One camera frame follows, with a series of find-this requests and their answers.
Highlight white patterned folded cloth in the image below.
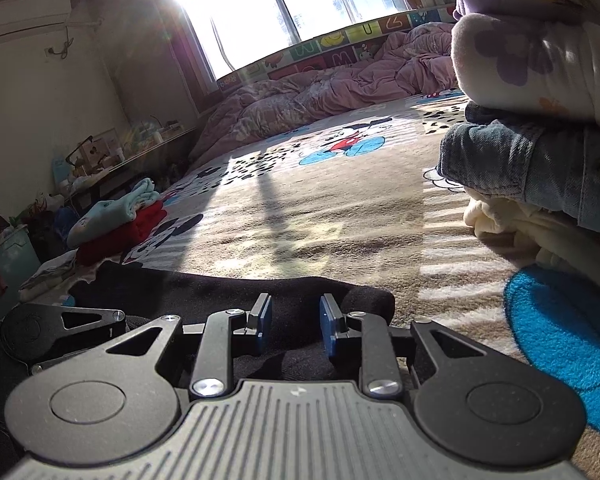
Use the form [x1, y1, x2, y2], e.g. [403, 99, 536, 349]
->
[18, 249, 78, 304]

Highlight teal plastic bin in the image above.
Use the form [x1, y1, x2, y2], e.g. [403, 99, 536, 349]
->
[0, 226, 40, 318]

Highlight red folded garment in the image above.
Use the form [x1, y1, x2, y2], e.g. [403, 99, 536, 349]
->
[76, 200, 166, 266]

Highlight light blue folded garment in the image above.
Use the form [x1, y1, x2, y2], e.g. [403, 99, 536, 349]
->
[67, 178, 159, 249]

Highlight cream fleece garment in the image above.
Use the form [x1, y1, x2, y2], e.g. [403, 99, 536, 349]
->
[464, 188, 600, 286]

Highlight cluttered low shelf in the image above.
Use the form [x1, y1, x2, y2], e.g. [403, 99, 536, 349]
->
[61, 120, 200, 211]

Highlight Mickey Mouse plush blanket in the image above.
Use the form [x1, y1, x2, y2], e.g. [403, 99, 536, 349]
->
[125, 91, 600, 479]

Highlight blue denim jeans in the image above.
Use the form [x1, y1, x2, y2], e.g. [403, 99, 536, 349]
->
[437, 102, 600, 233]

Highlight pink rumpled quilt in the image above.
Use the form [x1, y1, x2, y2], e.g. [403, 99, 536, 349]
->
[188, 22, 457, 167]

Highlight white floral fleece garment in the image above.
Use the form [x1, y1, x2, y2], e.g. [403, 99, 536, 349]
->
[451, 13, 600, 126]

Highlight colourful alphabet foam mat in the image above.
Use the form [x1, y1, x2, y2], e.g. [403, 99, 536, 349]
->
[218, 6, 454, 96]

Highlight white wall air conditioner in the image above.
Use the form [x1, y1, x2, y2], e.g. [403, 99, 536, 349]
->
[0, 0, 72, 43]

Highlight window with white frame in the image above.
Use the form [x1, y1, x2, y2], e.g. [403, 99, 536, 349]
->
[175, 0, 412, 79]

